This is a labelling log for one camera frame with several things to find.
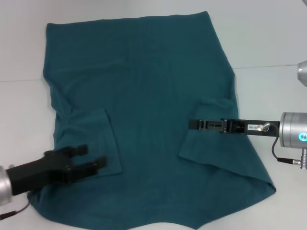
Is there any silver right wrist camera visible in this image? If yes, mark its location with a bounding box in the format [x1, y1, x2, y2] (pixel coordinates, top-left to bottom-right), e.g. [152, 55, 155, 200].
[296, 60, 307, 87]

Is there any teal blue shirt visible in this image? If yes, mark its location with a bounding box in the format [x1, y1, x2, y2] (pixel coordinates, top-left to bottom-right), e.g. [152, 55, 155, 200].
[27, 11, 276, 230]

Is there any right arm cable with plug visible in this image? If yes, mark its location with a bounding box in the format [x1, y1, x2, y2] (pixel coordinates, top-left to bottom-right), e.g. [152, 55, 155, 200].
[262, 122, 307, 170]

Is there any left arm cable with plug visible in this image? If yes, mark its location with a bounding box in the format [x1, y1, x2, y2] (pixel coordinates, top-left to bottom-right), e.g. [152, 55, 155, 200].
[0, 198, 34, 219]

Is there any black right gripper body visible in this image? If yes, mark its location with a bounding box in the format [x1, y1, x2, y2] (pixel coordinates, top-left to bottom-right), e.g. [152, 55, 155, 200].
[225, 118, 281, 139]

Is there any arm cable with plug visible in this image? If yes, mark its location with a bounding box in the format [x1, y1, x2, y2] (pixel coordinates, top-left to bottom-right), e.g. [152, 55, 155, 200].
[0, 198, 34, 219]
[262, 122, 307, 170]

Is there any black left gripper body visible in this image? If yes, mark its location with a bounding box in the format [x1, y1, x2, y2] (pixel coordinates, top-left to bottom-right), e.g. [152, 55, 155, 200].
[5, 147, 75, 196]

